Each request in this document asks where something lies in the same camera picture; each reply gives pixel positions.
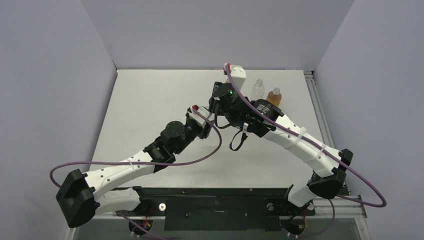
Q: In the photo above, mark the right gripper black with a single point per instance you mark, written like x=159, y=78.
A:
x=216, y=89

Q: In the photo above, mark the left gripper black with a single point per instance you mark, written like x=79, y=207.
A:
x=204, y=131

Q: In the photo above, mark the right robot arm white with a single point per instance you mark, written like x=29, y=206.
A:
x=270, y=123

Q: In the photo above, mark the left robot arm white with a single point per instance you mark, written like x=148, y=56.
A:
x=82, y=195

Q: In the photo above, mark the clear empty bottle upright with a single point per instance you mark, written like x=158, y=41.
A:
x=257, y=90

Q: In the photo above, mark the tea bottle red label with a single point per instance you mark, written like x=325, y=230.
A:
x=274, y=97

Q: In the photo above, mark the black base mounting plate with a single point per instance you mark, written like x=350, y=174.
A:
x=218, y=209

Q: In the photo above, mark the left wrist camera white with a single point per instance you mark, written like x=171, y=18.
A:
x=200, y=115

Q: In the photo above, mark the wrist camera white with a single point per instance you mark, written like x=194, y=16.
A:
x=200, y=115
x=237, y=73

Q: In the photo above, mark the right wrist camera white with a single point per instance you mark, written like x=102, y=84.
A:
x=237, y=73

